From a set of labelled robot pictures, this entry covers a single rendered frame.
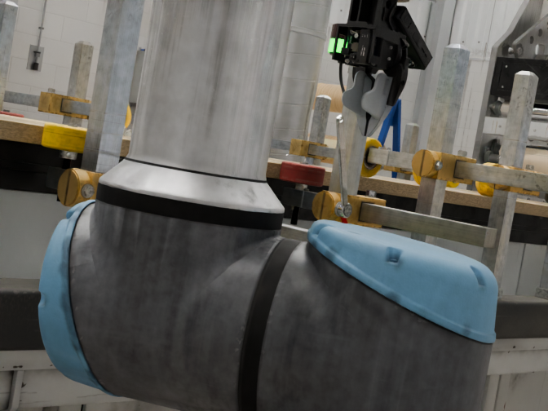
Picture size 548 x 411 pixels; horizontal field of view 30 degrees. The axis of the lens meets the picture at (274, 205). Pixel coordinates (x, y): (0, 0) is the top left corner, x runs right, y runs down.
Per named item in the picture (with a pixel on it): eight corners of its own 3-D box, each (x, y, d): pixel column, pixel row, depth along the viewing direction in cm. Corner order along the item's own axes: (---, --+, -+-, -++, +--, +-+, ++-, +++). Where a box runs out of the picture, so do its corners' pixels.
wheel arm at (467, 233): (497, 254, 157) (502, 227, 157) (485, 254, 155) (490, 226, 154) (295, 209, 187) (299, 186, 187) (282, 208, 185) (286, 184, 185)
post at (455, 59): (426, 301, 191) (471, 46, 189) (414, 301, 189) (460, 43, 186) (410, 297, 194) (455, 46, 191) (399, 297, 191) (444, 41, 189)
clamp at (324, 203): (382, 228, 177) (386, 200, 177) (330, 223, 168) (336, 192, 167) (357, 223, 181) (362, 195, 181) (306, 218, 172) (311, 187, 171)
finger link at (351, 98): (329, 130, 147) (340, 66, 146) (355, 134, 151) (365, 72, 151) (346, 132, 145) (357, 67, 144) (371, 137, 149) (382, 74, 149)
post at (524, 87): (497, 306, 209) (539, 73, 207) (488, 306, 207) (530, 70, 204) (482, 302, 212) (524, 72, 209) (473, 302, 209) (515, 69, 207)
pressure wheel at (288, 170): (324, 229, 185) (335, 166, 185) (293, 227, 180) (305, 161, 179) (293, 222, 191) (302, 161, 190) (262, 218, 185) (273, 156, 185)
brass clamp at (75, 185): (158, 217, 141) (165, 181, 141) (77, 209, 132) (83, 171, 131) (131, 210, 146) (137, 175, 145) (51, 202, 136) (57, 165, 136)
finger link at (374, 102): (346, 132, 145) (357, 67, 144) (371, 137, 149) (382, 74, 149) (363, 134, 143) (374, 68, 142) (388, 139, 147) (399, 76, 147)
